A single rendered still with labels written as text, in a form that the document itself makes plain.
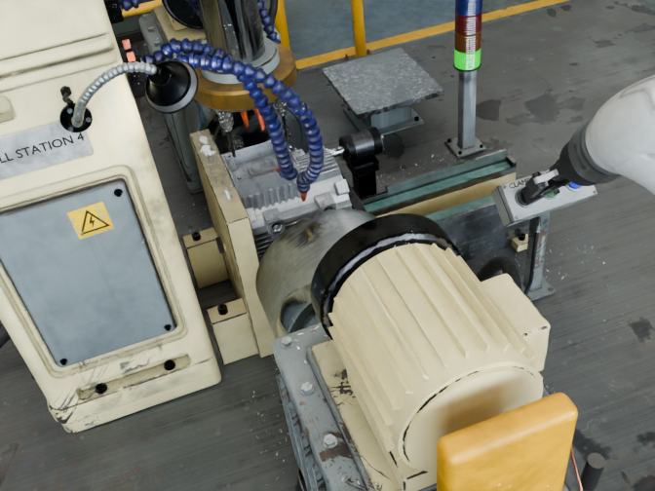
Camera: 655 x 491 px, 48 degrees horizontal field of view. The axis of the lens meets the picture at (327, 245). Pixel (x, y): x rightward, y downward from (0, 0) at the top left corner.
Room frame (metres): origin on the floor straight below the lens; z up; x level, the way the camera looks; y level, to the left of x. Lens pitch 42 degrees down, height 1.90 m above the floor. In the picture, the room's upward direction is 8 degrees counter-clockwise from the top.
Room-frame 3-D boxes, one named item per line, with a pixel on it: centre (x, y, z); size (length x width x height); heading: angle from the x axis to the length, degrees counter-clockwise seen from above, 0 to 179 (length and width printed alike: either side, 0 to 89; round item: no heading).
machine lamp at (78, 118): (0.84, 0.22, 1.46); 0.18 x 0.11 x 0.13; 105
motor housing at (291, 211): (1.12, 0.06, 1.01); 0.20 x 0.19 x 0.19; 105
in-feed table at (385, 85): (1.74, -0.20, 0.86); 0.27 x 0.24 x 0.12; 15
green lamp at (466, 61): (1.55, -0.38, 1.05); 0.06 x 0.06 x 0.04
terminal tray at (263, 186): (1.11, 0.10, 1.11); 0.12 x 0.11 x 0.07; 105
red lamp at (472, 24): (1.55, -0.38, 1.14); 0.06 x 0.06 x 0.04
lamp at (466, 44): (1.55, -0.38, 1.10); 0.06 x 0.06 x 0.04
